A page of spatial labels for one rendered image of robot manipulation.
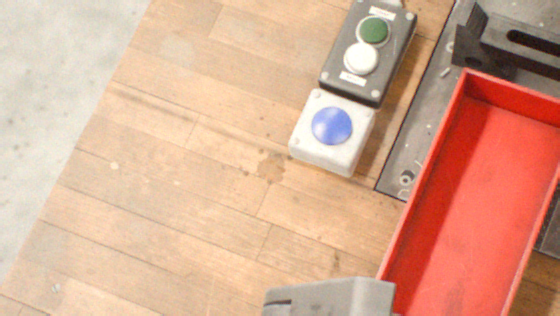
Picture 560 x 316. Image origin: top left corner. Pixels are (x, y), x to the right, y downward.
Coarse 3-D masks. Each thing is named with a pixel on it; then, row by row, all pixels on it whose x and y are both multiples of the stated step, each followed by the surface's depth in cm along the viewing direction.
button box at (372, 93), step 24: (360, 0) 128; (384, 0) 129; (360, 24) 127; (408, 24) 127; (336, 48) 127; (384, 48) 126; (336, 72) 126; (360, 72) 125; (384, 72) 125; (360, 96) 125; (384, 96) 126
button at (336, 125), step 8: (320, 112) 123; (328, 112) 123; (336, 112) 123; (344, 112) 123; (312, 120) 123; (320, 120) 123; (328, 120) 123; (336, 120) 123; (344, 120) 123; (312, 128) 123; (320, 128) 123; (328, 128) 123; (336, 128) 123; (344, 128) 123; (320, 136) 123; (328, 136) 122; (336, 136) 122; (344, 136) 123; (328, 144) 123
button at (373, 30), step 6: (366, 18) 127; (372, 18) 127; (378, 18) 127; (366, 24) 126; (372, 24) 126; (378, 24) 126; (384, 24) 126; (360, 30) 126; (366, 30) 126; (372, 30) 126; (378, 30) 126; (384, 30) 126; (360, 36) 127; (366, 36) 126; (372, 36) 126; (378, 36) 126; (384, 36) 126; (366, 42) 126; (372, 42) 126; (378, 42) 126
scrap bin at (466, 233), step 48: (480, 96) 125; (528, 96) 121; (432, 144) 119; (480, 144) 125; (528, 144) 124; (432, 192) 123; (480, 192) 123; (528, 192) 123; (432, 240) 121; (480, 240) 121; (528, 240) 121; (432, 288) 120; (480, 288) 119
